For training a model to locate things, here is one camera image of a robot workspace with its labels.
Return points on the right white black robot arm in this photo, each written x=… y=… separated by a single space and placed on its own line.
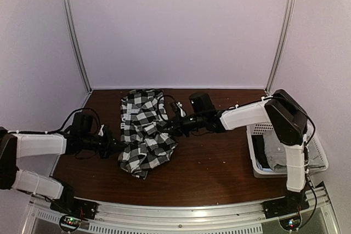
x=289 y=121

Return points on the right circuit board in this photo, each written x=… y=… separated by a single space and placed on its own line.
x=290 y=223

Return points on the left circuit board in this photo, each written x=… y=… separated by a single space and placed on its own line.
x=69 y=223

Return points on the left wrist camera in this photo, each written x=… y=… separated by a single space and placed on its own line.
x=104 y=131

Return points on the right aluminium frame post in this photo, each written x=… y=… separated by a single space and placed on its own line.
x=288 y=14

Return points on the aluminium frame post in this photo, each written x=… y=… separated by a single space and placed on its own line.
x=75 y=45
x=288 y=14

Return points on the left aluminium frame post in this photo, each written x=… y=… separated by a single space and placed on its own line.
x=75 y=45

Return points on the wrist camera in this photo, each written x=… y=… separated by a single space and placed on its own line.
x=104 y=131
x=177 y=108

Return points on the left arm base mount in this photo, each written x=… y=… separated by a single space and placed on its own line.
x=76 y=207

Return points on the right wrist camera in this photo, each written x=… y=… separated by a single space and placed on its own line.
x=177 y=108

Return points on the black white plaid shirt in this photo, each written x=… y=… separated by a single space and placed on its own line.
x=143 y=114

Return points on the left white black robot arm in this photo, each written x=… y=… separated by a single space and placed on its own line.
x=85 y=133

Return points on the white plastic laundry basket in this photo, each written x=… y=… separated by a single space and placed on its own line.
x=259 y=129

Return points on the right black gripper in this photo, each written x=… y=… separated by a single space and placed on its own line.
x=178 y=129

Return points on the black folded shirt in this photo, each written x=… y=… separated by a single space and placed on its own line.
x=259 y=151

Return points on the grey button shirt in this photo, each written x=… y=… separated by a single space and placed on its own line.
x=276 y=155

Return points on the circuit board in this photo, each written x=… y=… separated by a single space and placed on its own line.
x=290 y=223
x=69 y=223

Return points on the front aluminium rail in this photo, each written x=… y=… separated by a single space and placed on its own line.
x=247 y=217

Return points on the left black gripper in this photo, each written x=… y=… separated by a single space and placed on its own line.
x=111 y=147

